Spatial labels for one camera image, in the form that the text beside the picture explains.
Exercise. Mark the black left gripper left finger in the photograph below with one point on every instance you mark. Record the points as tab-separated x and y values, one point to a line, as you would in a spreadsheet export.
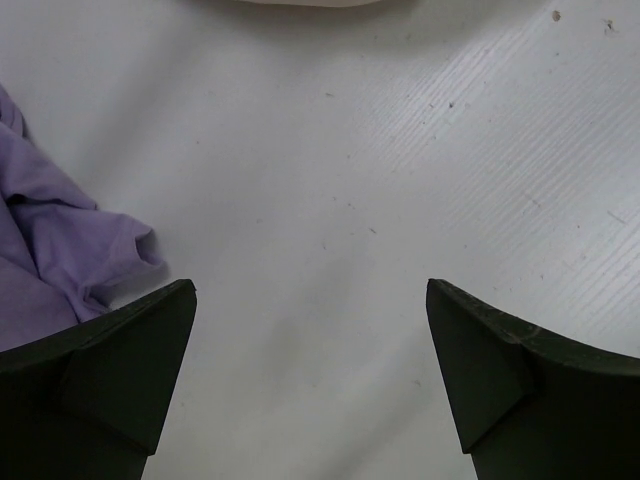
90	402

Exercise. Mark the beige trousers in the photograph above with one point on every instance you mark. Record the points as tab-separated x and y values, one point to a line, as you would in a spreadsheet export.
339	4

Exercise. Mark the purple t-shirt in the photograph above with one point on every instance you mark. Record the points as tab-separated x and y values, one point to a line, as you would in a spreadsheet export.
59	251

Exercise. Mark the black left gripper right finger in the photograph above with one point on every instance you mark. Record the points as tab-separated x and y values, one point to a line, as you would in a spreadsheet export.
529	403

